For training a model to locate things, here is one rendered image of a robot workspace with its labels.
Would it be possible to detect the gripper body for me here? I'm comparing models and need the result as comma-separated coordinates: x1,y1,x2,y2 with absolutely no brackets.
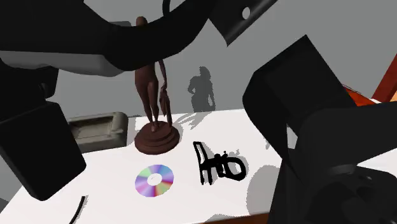
0,0,218,71

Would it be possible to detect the grey rectangular box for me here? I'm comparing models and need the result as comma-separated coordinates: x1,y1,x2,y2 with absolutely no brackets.
67,111,129,154

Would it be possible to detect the white top table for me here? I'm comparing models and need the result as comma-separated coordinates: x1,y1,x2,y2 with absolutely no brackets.
0,98,397,224

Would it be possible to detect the iridescent compact disc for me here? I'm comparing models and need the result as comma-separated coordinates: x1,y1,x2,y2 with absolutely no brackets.
134,164,175,199

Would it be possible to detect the brown standing figure statue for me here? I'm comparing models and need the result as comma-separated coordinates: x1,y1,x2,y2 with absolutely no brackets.
134,16,181,155

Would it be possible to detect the red-brown wooden furniture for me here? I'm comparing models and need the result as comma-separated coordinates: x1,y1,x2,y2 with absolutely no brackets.
342,53,397,107

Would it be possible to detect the thin black rod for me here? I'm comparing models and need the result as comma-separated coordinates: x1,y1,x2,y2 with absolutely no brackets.
68,195,87,224

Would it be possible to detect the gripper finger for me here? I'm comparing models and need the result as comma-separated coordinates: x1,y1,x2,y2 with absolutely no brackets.
208,0,279,46

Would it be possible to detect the black wire-shaped object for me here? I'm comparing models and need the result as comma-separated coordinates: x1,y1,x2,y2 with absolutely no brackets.
192,141,247,186

